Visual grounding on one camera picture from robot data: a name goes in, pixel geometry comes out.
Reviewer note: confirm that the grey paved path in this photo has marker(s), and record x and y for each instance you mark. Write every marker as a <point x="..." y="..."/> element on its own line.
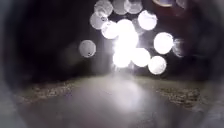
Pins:
<point x="100" y="106"/>

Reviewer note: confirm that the rough ground strip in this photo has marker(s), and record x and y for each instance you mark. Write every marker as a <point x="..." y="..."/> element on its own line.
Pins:
<point x="180" y="95"/>
<point x="46" y="90"/>

